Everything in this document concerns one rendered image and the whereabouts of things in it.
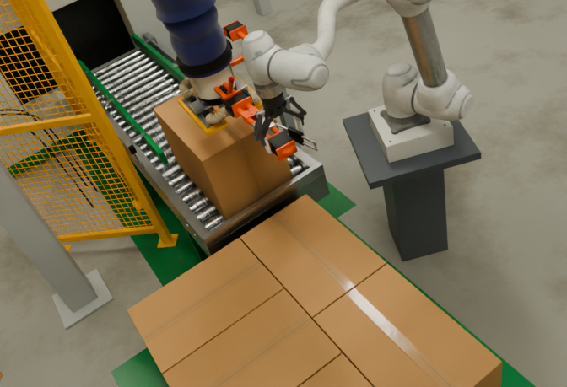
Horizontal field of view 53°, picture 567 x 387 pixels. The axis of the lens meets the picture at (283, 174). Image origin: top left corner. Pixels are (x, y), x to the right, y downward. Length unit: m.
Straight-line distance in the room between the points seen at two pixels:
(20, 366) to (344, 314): 1.95
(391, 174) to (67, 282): 1.90
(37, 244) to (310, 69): 2.02
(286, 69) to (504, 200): 2.05
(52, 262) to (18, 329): 0.59
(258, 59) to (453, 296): 1.74
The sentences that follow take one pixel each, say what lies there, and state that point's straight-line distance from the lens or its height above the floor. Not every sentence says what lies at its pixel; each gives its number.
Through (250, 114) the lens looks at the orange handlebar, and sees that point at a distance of 2.13.
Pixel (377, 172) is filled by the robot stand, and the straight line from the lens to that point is 2.54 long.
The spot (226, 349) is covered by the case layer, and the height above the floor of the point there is 0.54.
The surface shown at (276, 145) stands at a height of 1.29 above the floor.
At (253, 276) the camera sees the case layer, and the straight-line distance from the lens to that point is 2.54.
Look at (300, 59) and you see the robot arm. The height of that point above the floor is 1.64.
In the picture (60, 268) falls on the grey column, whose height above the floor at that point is 0.35.
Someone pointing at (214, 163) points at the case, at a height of 0.90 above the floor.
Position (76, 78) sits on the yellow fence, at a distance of 2.96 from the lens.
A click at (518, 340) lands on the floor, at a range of 2.90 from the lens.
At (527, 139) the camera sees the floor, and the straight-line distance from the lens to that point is 3.83.
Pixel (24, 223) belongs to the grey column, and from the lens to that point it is 3.14.
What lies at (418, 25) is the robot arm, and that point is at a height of 1.44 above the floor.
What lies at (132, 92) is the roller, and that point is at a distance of 4.11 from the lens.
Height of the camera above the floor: 2.47
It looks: 41 degrees down
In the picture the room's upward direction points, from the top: 17 degrees counter-clockwise
